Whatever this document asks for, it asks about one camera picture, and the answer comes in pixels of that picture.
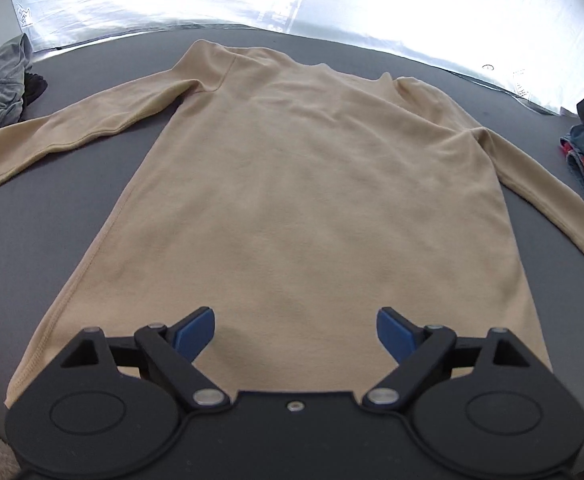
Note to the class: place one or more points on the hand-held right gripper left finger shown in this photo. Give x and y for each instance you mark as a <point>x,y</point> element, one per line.
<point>194,332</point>

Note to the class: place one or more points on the white carrot-print sheet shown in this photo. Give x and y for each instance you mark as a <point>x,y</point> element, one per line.
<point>371,5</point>

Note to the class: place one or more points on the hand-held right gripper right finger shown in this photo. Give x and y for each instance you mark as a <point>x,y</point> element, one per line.
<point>395,332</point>

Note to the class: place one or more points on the small black crumpled garment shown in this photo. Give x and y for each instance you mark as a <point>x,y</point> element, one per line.
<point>34,87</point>

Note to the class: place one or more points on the beige long-sleeve shirt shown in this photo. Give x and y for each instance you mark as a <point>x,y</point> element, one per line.
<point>297,185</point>

